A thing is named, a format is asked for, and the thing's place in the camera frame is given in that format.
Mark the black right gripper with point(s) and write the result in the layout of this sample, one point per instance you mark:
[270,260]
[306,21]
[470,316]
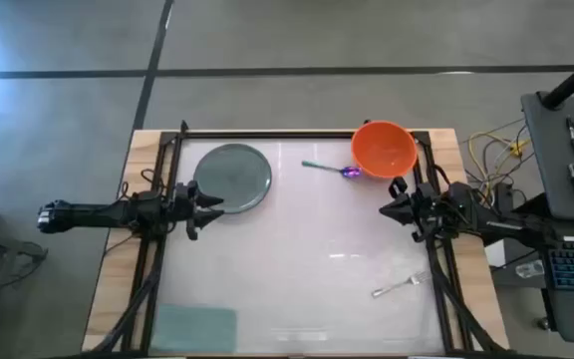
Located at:
[424,209]

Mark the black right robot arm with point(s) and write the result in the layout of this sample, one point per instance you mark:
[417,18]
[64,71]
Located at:
[496,219]

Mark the silver metal fork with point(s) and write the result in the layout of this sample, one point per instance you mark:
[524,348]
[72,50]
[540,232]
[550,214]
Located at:
[396,285]

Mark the clear plastic packet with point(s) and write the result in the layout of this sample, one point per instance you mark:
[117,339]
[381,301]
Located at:
[530,269]

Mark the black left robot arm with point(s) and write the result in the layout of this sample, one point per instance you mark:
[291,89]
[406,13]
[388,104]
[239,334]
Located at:
[92,214]

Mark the teal cloth napkin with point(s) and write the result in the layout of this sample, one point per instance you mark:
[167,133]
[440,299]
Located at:
[195,329]

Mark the grey side desk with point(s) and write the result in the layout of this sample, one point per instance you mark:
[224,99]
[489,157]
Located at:
[551,149]

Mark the black pen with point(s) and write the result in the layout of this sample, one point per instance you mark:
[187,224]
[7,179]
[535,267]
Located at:
[572,134]

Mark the black round pole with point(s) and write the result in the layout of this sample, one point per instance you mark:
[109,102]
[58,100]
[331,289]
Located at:
[573,80]

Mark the black aluminium table frame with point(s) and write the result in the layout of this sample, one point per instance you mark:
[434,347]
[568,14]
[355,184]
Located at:
[292,134]

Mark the orange bowl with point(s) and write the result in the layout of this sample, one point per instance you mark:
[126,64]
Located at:
[384,148]

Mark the grey-green round plate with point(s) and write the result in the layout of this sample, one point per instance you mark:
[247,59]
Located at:
[232,178]

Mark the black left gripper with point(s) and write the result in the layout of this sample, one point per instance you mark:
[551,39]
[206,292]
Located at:
[185,212]

